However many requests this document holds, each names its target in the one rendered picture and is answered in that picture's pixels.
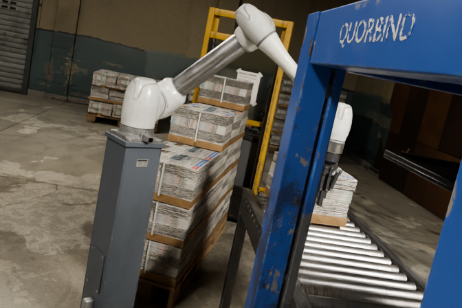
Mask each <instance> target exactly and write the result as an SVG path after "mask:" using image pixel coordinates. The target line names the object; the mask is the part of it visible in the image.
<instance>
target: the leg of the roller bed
mask: <svg viewBox="0 0 462 308"><path fill-rule="evenodd" d="M245 233H246V228H245V224H244V222H243V219H242V216H241V213H240V211H239V215H238V219H237V223H236V229H235V233H234V238H233V242H232V249H231V252H230V258H229V262H228V269H227V272H226V275H225V281H224V285H223V291H222V295H221V301H220V304H219V308H230V304H231V300H232V295H233V291H234V285H235V281H236V278H237V272H238V268H239V262H240V259H241V253H242V249H243V243H244V240H245Z"/></svg>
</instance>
